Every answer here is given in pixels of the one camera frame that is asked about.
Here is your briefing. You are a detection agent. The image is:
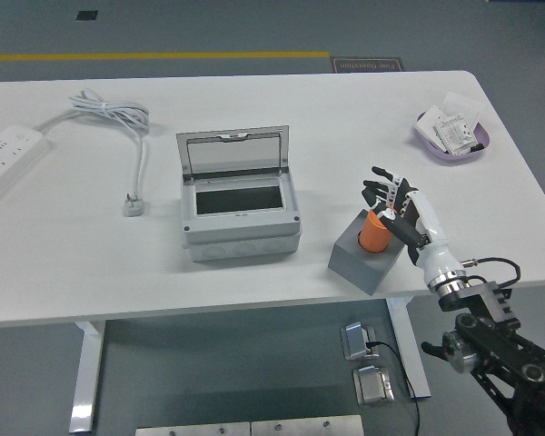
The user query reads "grey electrical box base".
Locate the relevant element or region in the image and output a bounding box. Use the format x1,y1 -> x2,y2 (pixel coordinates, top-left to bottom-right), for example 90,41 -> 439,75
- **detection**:
183,224 -> 303,263

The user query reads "black floor cable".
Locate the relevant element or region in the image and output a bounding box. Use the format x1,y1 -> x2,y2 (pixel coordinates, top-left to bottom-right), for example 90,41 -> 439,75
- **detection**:
365,340 -> 421,436

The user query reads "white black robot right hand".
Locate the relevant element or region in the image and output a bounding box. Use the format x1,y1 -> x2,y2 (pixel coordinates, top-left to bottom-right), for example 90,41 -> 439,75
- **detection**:
361,165 -> 468,290

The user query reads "white socket panel with print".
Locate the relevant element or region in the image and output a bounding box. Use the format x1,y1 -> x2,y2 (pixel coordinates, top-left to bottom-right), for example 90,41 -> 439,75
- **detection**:
433,114 -> 481,156

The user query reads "grey box cover frame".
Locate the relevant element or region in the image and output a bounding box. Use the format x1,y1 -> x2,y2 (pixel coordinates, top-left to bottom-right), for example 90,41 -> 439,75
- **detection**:
180,168 -> 303,246

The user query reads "dark floor sign with lettering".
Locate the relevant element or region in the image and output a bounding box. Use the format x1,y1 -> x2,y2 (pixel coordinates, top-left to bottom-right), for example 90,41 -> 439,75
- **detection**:
330,56 -> 405,74

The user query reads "white power strip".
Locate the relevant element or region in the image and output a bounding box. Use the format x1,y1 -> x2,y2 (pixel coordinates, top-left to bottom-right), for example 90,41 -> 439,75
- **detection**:
0,125 -> 51,213

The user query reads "purple shallow tray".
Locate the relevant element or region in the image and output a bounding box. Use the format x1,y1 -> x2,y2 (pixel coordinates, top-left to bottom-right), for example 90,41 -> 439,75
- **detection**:
411,111 -> 492,165

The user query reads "grey metal floor plate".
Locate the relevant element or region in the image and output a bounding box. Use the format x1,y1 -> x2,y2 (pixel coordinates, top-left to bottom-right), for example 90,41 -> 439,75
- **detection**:
250,414 -> 364,436
134,421 -> 252,436

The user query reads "grey cube holder round hole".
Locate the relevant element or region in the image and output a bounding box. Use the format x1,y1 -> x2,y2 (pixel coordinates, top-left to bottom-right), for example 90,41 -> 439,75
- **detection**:
327,208 -> 408,297

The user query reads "silver floor socket box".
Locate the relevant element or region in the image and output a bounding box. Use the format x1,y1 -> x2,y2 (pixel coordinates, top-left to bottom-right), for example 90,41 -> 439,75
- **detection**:
352,365 -> 396,406
340,322 -> 378,362

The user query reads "white plate with grey edge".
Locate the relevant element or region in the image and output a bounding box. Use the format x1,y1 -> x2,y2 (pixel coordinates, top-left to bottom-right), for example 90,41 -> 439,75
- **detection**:
413,105 -> 449,154

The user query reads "orange cylindrical battery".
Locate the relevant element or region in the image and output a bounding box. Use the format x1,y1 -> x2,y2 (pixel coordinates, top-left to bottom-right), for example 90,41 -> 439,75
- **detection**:
357,209 -> 399,254

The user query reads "white table leg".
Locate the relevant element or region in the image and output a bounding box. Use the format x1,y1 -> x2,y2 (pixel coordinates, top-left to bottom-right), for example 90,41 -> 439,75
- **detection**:
387,297 -> 432,401
67,320 -> 108,433

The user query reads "smoky transparent hinged box lid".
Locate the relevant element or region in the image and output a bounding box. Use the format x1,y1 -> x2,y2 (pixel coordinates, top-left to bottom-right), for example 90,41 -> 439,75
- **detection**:
175,124 -> 291,181

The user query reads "plain white square plate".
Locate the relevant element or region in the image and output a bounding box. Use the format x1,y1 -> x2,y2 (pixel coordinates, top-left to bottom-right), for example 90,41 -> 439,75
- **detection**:
439,93 -> 487,128

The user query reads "white power cord with plug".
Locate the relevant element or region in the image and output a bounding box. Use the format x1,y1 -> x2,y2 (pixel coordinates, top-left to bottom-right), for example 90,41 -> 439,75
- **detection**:
35,88 -> 152,218

